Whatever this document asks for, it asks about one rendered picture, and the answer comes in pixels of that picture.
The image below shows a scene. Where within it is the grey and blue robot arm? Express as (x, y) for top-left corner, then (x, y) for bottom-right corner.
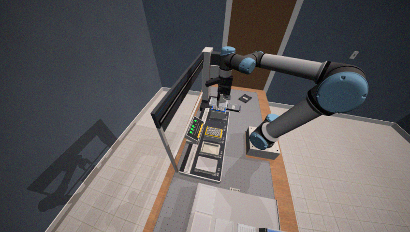
(219, 46), (368, 150)

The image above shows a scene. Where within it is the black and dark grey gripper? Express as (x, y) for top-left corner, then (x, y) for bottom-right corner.
(217, 75), (233, 107)

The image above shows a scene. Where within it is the grey rectangular panel with label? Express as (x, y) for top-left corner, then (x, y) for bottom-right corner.
(227, 103), (240, 111)

